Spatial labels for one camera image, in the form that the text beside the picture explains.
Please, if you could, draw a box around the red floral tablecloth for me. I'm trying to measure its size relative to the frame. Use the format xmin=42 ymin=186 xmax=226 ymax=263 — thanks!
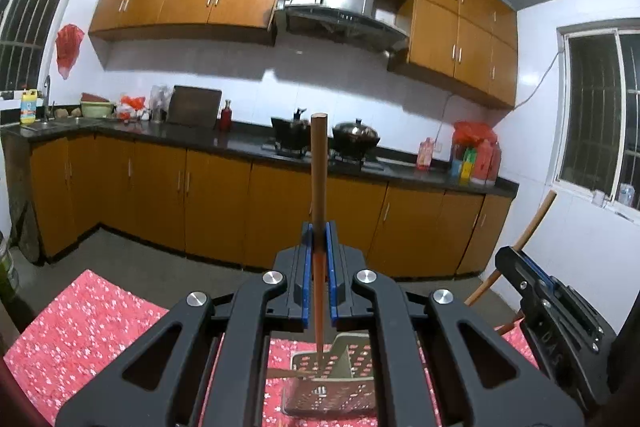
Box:
xmin=5 ymin=269 xmax=541 ymax=427

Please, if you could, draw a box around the red plastic bag on thermoses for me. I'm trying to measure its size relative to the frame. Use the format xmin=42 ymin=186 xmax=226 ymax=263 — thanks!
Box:
xmin=452 ymin=121 xmax=501 ymax=148

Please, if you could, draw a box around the beige perforated utensil holder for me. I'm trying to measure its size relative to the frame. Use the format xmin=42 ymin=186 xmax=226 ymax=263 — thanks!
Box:
xmin=281 ymin=332 xmax=379 ymax=419

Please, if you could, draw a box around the yellow detergent bottle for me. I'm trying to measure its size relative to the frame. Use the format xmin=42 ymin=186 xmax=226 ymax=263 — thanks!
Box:
xmin=20 ymin=89 xmax=40 ymax=125

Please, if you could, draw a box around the red plastic bag on wall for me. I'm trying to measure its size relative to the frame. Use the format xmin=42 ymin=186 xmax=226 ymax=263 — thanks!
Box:
xmin=55 ymin=23 xmax=85 ymax=80

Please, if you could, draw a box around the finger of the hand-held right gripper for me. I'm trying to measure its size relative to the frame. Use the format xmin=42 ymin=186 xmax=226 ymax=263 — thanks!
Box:
xmin=494 ymin=245 xmax=557 ymax=305

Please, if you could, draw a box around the sliding window with white frame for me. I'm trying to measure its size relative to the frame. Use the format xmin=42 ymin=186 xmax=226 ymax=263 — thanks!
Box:
xmin=555 ymin=26 xmax=640 ymax=211

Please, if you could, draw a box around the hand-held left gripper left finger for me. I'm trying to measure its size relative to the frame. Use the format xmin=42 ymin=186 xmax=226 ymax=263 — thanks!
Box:
xmin=55 ymin=222 xmax=317 ymax=427

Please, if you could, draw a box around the red and white plastic bag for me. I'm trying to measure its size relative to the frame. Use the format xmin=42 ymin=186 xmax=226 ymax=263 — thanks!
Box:
xmin=116 ymin=95 xmax=151 ymax=122

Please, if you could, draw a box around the red thermos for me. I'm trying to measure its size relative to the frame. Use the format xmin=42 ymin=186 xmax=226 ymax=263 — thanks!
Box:
xmin=474 ymin=142 xmax=494 ymax=186

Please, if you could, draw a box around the wooden base cabinets black counter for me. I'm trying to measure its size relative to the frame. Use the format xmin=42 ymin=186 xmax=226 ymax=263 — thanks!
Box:
xmin=0 ymin=114 xmax=521 ymax=280

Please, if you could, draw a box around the black pan with handle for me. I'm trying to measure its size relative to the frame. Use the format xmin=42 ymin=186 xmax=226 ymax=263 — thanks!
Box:
xmin=270 ymin=107 xmax=311 ymax=148

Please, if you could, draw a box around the black wok with lid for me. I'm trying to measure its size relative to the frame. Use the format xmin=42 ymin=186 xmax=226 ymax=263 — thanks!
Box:
xmin=331 ymin=118 xmax=381 ymax=158

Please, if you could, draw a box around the green glass bottle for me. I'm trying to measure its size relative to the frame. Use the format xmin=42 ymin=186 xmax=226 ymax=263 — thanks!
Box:
xmin=0 ymin=231 xmax=21 ymax=304

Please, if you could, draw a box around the dark wooden cutting board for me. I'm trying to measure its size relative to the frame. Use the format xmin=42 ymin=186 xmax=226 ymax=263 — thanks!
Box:
xmin=166 ymin=85 xmax=223 ymax=129

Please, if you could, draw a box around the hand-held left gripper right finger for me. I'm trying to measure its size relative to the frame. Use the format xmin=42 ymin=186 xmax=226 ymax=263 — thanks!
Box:
xmin=325 ymin=221 xmax=586 ymax=427

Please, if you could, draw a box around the white wall cable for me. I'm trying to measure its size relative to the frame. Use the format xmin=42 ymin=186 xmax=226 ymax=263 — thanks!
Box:
xmin=434 ymin=49 xmax=566 ymax=146

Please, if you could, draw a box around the green basin stack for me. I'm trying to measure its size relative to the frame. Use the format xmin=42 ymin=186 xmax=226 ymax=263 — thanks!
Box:
xmin=80 ymin=92 xmax=116 ymax=119

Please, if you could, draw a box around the barred window beside sink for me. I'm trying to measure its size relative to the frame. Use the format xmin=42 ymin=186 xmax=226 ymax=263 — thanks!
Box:
xmin=0 ymin=0 xmax=94 ymax=95

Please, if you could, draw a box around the clear plastic bag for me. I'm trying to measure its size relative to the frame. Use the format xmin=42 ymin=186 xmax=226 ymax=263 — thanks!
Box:
xmin=149 ymin=85 xmax=174 ymax=124

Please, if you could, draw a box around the metal faucet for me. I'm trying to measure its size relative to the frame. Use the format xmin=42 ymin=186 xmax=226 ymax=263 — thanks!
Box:
xmin=42 ymin=75 xmax=54 ymax=122

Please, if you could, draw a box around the green and yellow bottle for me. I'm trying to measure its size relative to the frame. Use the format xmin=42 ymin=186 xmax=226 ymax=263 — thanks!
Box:
xmin=460 ymin=147 xmax=476 ymax=183

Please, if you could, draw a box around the pink bottle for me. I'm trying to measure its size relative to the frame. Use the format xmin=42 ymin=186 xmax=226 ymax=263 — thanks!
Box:
xmin=416 ymin=137 xmax=435 ymax=170

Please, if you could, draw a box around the gas stove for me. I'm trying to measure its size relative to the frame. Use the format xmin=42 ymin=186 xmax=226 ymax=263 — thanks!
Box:
xmin=261 ymin=138 xmax=386 ymax=172

